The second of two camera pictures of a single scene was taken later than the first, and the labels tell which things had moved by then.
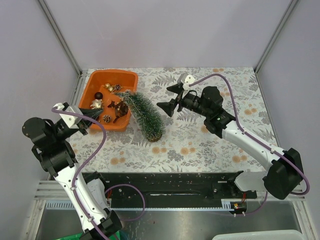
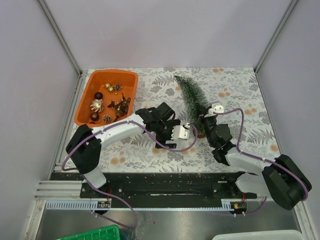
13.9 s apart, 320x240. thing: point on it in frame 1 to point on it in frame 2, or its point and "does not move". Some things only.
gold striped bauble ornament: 97,103 does not move
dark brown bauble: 98,95 does not move
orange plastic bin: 98,87 does not move
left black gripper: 89,112 to 171,124
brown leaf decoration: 121,109 does not move
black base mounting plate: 172,189 does not move
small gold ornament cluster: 111,88 does not move
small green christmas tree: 149,123 to 195,99
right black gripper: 169,107 to 203,118
